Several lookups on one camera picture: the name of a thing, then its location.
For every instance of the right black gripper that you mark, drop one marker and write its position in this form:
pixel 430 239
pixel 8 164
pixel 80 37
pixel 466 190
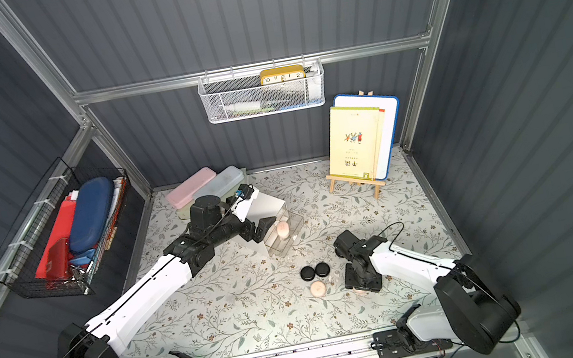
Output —
pixel 361 281

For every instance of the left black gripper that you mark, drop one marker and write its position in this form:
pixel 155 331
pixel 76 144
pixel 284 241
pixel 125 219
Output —
pixel 262 229

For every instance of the white drawer cabinet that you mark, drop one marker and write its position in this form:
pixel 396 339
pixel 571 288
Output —
pixel 264 206

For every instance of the pink earphone case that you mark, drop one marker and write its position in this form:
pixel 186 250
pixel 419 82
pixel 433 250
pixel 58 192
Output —
pixel 283 230
pixel 318 289

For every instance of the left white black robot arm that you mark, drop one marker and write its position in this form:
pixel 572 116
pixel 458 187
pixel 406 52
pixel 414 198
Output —
pixel 108 334

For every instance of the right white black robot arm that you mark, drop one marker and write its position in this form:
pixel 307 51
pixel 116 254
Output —
pixel 474 310

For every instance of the black earphone case middle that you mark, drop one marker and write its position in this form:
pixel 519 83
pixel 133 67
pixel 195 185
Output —
pixel 322 269

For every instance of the black earphone case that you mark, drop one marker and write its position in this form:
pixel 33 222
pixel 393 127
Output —
pixel 322 269
pixel 308 273

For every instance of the black earphone case left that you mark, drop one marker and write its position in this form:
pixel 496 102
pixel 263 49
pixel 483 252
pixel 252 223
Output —
pixel 308 273

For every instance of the grey-blue pencil case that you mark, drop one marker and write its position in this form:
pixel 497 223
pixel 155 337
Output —
pixel 224 184

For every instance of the green book box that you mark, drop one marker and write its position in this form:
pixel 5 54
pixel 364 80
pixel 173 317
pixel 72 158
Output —
pixel 184 213

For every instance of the wooden easel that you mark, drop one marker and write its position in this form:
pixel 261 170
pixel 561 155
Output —
pixel 357 178

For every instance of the pink pencil case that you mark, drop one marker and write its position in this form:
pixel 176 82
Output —
pixel 183 194

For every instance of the yellow booklet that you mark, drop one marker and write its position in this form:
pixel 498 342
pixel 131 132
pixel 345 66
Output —
pixel 357 141

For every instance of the yellow clock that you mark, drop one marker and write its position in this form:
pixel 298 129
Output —
pixel 282 74

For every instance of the blue-framed whiteboard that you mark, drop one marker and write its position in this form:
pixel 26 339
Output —
pixel 389 105

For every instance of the navy blue case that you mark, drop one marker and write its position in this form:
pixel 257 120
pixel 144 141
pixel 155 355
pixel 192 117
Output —
pixel 93 204

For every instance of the red folder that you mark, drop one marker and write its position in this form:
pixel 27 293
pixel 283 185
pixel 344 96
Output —
pixel 54 263

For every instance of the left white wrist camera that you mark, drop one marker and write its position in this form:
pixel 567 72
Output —
pixel 243 200

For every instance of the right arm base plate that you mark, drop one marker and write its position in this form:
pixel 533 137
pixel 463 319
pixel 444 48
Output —
pixel 398 343

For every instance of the white wire wall basket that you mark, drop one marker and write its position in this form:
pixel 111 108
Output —
pixel 236 97

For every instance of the black wire side basket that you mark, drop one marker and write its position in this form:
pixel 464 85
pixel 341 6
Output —
pixel 103 266

